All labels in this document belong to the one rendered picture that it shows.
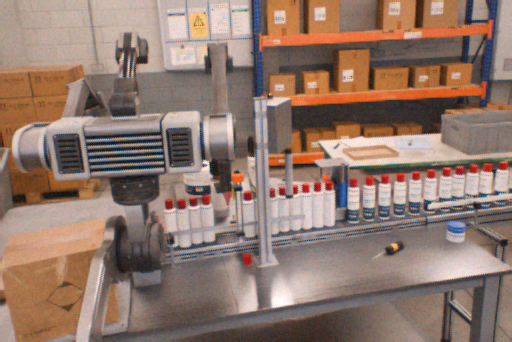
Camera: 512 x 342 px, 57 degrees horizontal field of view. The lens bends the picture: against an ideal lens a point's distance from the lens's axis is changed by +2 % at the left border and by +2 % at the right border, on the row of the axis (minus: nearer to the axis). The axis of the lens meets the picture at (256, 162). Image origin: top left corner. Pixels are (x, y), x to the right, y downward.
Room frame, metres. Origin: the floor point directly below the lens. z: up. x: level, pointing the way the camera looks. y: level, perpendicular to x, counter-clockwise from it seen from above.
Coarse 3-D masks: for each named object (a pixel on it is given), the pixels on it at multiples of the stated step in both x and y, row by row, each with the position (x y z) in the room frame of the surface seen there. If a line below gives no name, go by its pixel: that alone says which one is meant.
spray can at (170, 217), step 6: (168, 204) 1.75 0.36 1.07; (168, 210) 1.75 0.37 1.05; (174, 210) 1.76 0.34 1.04; (168, 216) 1.74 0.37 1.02; (174, 216) 1.75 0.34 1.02; (168, 222) 1.74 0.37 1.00; (174, 222) 1.75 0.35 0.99; (168, 228) 1.74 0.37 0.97; (174, 228) 1.75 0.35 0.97; (174, 240) 1.75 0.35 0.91; (168, 246) 1.75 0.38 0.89; (174, 246) 1.75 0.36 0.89
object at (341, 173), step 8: (320, 168) 2.01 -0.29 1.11; (328, 168) 2.00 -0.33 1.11; (336, 168) 2.06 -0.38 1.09; (344, 168) 2.01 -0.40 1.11; (320, 176) 2.01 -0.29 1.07; (336, 176) 2.06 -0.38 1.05; (344, 176) 2.01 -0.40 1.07; (336, 184) 2.02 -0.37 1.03; (336, 192) 2.02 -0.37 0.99; (336, 200) 2.02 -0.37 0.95; (336, 208) 1.94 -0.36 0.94; (344, 208) 1.95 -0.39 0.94; (336, 216) 1.94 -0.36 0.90; (344, 216) 1.95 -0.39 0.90
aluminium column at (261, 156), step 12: (252, 108) 1.70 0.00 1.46; (264, 108) 1.67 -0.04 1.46; (264, 120) 1.67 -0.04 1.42; (264, 132) 1.67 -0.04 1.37; (264, 156) 1.67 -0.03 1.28; (264, 168) 1.68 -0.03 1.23; (264, 180) 1.68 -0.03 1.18; (264, 192) 1.68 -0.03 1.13; (264, 204) 1.68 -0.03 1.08; (264, 216) 1.68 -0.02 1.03; (264, 228) 1.68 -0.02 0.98; (264, 240) 1.68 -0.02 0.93; (264, 252) 1.67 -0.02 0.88
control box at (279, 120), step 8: (272, 104) 1.69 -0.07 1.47; (280, 104) 1.70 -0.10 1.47; (288, 104) 1.79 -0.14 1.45; (272, 112) 1.67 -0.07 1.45; (280, 112) 1.70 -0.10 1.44; (288, 112) 1.79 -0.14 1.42; (272, 120) 1.67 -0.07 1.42; (280, 120) 1.70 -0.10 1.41; (288, 120) 1.78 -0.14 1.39; (272, 128) 1.67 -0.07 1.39; (280, 128) 1.70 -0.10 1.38; (288, 128) 1.78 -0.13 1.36; (272, 136) 1.68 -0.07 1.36; (280, 136) 1.70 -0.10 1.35; (288, 136) 1.78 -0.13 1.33; (272, 144) 1.68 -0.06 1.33; (280, 144) 1.69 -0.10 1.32; (288, 144) 1.78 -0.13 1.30; (272, 152) 1.68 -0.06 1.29; (280, 152) 1.70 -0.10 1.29
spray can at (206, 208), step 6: (204, 198) 1.78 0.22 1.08; (204, 204) 1.79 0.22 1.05; (210, 204) 1.80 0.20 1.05; (204, 210) 1.78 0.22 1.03; (210, 210) 1.78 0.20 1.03; (204, 216) 1.78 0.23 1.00; (210, 216) 1.78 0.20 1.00; (204, 222) 1.78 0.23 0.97; (210, 222) 1.78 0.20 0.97; (204, 234) 1.78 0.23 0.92; (210, 234) 1.78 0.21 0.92; (204, 240) 1.78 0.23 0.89; (210, 240) 1.78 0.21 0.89
